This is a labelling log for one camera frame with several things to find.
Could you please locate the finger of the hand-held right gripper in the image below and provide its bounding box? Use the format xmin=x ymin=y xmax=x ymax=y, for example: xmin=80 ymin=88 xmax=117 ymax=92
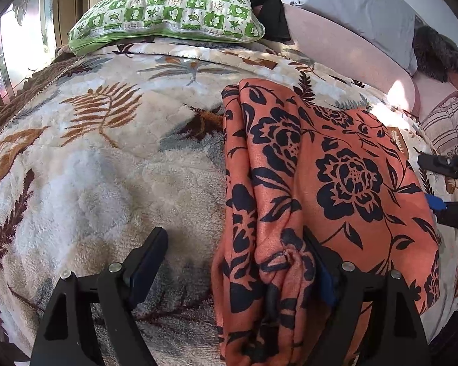
xmin=423 ymin=194 xmax=458 ymax=231
xmin=418 ymin=152 xmax=458 ymax=179

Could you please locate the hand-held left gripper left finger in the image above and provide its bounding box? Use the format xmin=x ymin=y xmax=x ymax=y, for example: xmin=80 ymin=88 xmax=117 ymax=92
xmin=30 ymin=227 xmax=169 ymax=366

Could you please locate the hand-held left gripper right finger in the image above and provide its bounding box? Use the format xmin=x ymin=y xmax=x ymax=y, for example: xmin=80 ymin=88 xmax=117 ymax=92
xmin=303 ymin=232 xmax=431 ymax=366

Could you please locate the orange floral garment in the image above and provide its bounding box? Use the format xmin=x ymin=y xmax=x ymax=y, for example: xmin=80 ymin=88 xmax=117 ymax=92
xmin=211 ymin=78 xmax=443 ymax=366

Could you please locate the striped pillow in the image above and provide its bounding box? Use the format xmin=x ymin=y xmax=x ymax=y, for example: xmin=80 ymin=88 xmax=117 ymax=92
xmin=420 ymin=95 xmax=458 ymax=157

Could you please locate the cream leaf-print blanket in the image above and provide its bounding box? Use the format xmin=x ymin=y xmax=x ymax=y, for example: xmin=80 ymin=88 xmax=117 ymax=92
xmin=0 ymin=40 xmax=458 ymax=366

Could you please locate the dark furry cushion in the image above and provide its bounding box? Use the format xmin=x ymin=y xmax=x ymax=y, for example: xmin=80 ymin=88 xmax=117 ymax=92
xmin=412 ymin=25 xmax=458 ymax=82

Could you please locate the pink bolster cushion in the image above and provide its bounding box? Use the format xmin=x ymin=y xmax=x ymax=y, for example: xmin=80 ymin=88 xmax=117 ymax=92
xmin=282 ymin=3 xmax=458 ymax=119

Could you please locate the grey pillow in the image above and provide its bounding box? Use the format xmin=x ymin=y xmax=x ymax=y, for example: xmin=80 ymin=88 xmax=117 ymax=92
xmin=290 ymin=0 xmax=418 ymax=75

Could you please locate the brown frilled bedspread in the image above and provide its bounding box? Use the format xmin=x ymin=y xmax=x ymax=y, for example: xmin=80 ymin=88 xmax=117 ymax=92
xmin=0 ymin=46 xmax=86 ymax=149

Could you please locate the black garment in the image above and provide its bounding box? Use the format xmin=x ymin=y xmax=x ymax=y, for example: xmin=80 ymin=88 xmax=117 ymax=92
xmin=159 ymin=0 xmax=292 ymax=42

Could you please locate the patterned glass window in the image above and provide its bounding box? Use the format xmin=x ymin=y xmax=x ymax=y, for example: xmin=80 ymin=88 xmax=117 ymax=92
xmin=0 ymin=0 xmax=62 ymax=103

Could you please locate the green checked pillow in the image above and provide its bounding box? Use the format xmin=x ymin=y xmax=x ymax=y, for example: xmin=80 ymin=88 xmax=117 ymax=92
xmin=68 ymin=0 xmax=266 ymax=56

